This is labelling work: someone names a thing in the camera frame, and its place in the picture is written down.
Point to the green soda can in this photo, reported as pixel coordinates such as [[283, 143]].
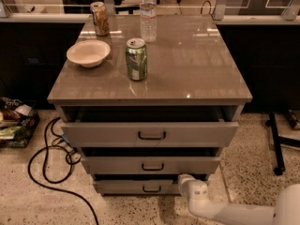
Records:
[[136, 59]]

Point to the basket of snack bags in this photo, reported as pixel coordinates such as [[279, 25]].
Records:
[[18, 121]]

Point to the clear plastic water bottle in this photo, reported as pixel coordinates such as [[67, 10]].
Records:
[[148, 14]]

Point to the gold soda can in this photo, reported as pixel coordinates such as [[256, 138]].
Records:
[[100, 18]]

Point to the grey drawer cabinet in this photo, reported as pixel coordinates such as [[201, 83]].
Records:
[[191, 77]]

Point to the grey bottom drawer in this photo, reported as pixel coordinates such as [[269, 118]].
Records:
[[136, 184]]

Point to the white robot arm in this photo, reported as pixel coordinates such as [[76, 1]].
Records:
[[285, 212]]

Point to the white bowl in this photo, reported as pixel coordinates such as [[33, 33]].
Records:
[[88, 53]]

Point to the grey drawer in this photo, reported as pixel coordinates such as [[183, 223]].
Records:
[[136, 184], [165, 160], [217, 133]]

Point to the grey top drawer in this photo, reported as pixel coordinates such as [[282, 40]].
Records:
[[217, 133]]

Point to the black stand leg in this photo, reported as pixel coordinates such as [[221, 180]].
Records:
[[278, 141]]

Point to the grey middle drawer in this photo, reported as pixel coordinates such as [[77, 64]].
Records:
[[165, 160]]

